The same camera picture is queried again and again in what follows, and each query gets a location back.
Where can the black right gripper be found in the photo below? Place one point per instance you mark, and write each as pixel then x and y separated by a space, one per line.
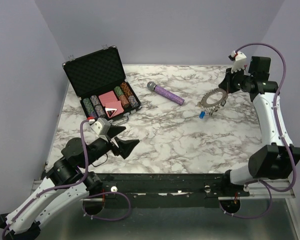
pixel 226 84

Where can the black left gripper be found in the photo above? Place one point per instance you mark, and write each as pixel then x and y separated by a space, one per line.
pixel 125 147

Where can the round metal key ring disc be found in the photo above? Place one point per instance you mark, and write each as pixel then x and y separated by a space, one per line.
pixel 213 100

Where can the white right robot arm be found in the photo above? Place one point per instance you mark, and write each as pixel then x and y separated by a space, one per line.
pixel 174 139

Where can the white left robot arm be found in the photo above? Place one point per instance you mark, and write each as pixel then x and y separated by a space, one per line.
pixel 69 180

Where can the all in triangle button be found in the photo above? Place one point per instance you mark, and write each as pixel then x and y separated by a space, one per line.
pixel 110 111

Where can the red playing card deck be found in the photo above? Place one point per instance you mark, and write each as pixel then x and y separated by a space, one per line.
pixel 110 100

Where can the blue key tag on disc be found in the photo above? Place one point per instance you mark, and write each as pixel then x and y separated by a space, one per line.
pixel 202 115

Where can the purple glitter microphone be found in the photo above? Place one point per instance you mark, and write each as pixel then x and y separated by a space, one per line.
pixel 165 93

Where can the black poker chip case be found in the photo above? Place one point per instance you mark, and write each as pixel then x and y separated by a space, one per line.
pixel 97 73

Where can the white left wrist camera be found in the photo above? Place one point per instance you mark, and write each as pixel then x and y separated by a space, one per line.
pixel 100 127

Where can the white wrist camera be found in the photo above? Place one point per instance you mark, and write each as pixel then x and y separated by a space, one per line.
pixel 100 127
pixel 238 59

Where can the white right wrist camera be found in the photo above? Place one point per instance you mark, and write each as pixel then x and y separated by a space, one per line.
pixel 238 59

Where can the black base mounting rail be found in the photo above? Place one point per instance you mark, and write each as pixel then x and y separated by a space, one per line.
pixel 161 190

